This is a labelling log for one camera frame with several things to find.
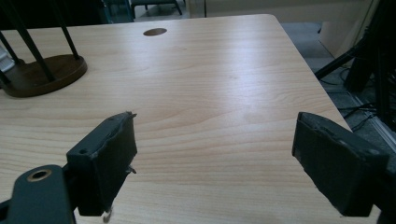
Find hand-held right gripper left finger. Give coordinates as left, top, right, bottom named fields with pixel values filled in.
left=65, top=111, right=138, bottom=218

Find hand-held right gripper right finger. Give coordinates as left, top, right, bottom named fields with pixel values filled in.
left=291, top=111, right=390, bottom=217

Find brown cup rack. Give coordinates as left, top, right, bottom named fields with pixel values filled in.
left=0, top=0, right=89, bottom=98

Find black tripod stand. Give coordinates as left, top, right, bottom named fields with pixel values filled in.
left=314, top=0, right=396, bottom=132

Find dark cabinet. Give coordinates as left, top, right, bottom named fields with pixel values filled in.
left=99, top=0, right=135, bottom=24

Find aluminium floor rail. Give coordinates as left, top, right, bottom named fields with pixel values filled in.
left=351, top=92, right=396, bottom=153

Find black floor cables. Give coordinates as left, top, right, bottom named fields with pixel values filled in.
left=320, top=66, right=379, bottom=133

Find round table cable hole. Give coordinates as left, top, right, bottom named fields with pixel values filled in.
left=142, top=27, right=168, bottom=37

